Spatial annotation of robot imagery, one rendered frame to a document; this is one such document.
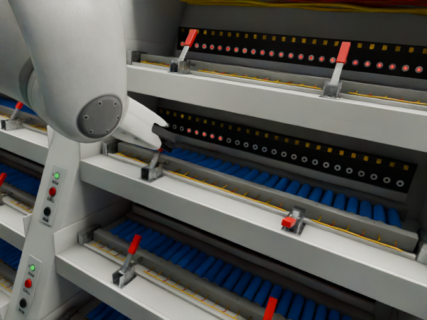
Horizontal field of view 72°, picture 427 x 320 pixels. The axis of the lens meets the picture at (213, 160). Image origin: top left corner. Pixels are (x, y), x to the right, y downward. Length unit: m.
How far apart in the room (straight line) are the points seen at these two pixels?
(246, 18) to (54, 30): 0.57
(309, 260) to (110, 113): 0.32
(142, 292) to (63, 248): 0.20
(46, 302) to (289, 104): 0.62
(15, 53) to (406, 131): 0.44
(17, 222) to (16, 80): 0.54
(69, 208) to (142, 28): 0.41
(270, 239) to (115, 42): 0.33
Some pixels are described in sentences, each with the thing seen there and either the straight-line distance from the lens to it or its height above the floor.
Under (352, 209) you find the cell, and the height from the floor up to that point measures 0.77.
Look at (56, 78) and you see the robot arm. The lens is 0.27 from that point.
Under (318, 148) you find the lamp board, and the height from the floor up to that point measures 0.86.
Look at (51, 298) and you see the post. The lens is 0.76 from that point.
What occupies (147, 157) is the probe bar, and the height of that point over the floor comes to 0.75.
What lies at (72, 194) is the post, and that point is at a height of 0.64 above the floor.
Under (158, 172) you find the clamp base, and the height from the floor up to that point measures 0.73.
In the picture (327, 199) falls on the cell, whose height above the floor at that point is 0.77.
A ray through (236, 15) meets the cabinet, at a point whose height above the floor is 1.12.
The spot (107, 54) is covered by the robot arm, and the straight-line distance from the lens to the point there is 0.27.
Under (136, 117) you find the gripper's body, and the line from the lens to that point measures 0.42.
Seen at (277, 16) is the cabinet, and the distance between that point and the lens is 0.75.
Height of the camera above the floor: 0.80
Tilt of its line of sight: 1 degrees down
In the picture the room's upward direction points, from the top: 15 degrees clockwise
